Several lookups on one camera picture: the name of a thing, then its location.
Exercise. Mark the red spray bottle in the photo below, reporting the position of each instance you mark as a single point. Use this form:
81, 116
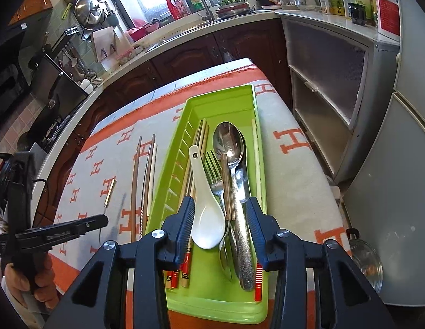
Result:
173, 7

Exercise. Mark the black glass stove cover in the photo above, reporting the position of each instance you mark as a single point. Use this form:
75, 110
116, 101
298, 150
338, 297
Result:
61, 89

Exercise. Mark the steel kitchen faucet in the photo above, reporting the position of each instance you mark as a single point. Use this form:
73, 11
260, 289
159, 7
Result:
204, 7

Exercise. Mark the hanging steel pots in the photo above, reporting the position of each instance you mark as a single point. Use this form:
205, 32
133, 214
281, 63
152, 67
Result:
87, 8

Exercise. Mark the stack of dishes with greens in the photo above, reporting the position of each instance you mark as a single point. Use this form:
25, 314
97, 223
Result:
233, 7

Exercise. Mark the orange and grey printed blanket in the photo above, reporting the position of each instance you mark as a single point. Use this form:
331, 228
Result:
301, 185

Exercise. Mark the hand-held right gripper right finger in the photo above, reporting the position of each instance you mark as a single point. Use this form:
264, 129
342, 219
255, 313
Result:
255, 226

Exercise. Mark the brown wooden kitchen cabinets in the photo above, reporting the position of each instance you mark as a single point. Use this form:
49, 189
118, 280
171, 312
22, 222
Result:
185, 58

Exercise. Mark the green plastic tray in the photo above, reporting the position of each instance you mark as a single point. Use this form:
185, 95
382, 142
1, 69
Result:
222, 106

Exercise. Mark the grey metal cupboard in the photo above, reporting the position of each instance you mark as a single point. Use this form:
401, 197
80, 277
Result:
322, 75

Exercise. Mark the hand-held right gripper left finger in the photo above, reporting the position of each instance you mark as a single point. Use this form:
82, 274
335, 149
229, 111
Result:
185, 222

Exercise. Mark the red plastic basin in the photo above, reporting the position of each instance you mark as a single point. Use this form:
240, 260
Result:
137, 34

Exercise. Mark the yellow-green canister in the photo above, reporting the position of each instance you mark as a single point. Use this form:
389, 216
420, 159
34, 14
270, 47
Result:
333, 1

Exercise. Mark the red label package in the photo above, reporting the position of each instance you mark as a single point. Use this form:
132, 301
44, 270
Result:
387, 13

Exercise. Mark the glass pot lid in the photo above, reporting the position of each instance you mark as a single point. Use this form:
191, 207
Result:
364, 260

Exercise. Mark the short golden stick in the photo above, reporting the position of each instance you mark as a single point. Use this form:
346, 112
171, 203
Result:
109, 192

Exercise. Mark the steel sink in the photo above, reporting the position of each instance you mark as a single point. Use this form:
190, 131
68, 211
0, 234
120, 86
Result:
171, 37

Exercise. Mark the white ceramic spoon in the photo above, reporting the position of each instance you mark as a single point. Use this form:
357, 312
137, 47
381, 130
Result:
207, 226

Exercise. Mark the person's left hand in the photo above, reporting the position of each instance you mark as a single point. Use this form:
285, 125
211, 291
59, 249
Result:
46, 281

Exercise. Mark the wooden cutting board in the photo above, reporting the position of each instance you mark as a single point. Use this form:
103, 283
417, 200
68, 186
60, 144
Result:
109, 43

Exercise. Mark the dark glass jar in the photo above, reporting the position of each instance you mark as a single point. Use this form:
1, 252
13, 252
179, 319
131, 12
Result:
357, 14

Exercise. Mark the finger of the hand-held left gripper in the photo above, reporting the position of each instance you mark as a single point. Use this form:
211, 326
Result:
92, 224

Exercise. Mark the large long steel spoon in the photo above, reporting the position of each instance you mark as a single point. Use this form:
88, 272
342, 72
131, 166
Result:
229, 140

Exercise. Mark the steel fork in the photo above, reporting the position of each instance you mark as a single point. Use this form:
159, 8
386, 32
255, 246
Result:
212, 168

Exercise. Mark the cream chopstick red striped end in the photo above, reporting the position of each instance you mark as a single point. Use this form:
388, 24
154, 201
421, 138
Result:
256, 164

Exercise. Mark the chopstick pair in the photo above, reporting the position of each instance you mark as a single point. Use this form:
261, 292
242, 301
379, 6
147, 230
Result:
154, 168

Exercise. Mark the grey refrigerator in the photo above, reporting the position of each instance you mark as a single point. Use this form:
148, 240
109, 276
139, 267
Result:
400, 164

